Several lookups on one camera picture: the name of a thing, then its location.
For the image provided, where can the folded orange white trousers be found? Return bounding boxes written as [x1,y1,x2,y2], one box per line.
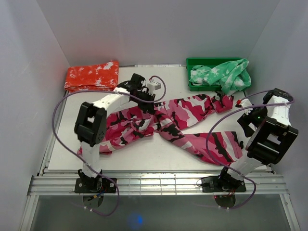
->
[64,61,119,92]

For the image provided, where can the aluminium frame rail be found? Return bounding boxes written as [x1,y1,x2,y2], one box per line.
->
[28,172,289,196]

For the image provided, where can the green plastic bin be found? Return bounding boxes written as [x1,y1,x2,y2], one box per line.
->
[186,57,241,92]

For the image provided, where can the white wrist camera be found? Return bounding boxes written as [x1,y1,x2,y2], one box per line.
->
[146,81,162,95]
[235,98,253,115]

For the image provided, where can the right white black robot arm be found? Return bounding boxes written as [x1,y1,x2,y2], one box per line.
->
[217,88,298,191]

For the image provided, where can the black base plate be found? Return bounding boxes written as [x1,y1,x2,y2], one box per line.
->
[74,178,116,194]
[201,176,246,193]

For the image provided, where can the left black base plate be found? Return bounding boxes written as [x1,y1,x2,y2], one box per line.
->
[74,178,116,194]

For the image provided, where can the pink camouflage trousers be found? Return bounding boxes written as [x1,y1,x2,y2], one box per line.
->
[99,92,244,165]

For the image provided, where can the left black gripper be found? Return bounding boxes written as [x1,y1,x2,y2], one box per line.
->
[132,91,155,115]

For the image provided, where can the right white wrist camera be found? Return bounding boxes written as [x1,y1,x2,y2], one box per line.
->
[235,98,253,115]

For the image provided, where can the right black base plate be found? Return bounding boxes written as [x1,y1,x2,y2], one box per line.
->
[201,176,246,193]

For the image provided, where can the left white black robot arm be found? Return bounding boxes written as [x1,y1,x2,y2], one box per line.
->
[74,74,162,192]

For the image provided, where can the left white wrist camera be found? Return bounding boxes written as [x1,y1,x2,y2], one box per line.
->
[146,81,162,95]

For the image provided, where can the green tie-dye trousers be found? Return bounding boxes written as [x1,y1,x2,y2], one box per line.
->
[188,58,251,95]

